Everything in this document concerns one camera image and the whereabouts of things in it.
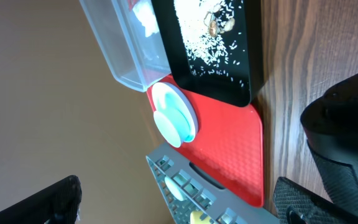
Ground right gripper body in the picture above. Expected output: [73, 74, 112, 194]
[300, 74, 358, 216]

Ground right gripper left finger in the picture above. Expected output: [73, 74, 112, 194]
[0, 175, 82, 224]

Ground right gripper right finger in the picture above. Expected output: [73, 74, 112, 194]
[273, 177, 358, 224]

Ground yellow plastic cup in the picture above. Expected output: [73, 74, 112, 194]
[190, 210, 211, 224]

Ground light blue small bowl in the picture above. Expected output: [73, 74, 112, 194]
[154, 108, 190, 147]

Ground light blue plate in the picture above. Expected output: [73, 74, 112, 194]
[152, 82, 198, 143]

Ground green plastic bowl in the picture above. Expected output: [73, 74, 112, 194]
[164, 176, 187, 201]

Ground grey plastic dishwasher rack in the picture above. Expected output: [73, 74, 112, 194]
[146, 143, 279, 224]

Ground black food waste tray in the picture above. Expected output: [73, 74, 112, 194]
[152, 0, 264, 107]

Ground clear plastic waste bin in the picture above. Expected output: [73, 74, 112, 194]
[80, 0, 171, 92]

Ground red plastic serving tray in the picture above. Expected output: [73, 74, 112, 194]
[147, 75, 264, 208]

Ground pile of white rice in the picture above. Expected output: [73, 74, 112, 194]
[173, 0, 248, 88]

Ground peanut shells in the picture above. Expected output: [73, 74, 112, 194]
[203, 4, 236, 37]

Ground crumpled white paper napkin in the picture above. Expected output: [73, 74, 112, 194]
[132, 0, 159, 37]

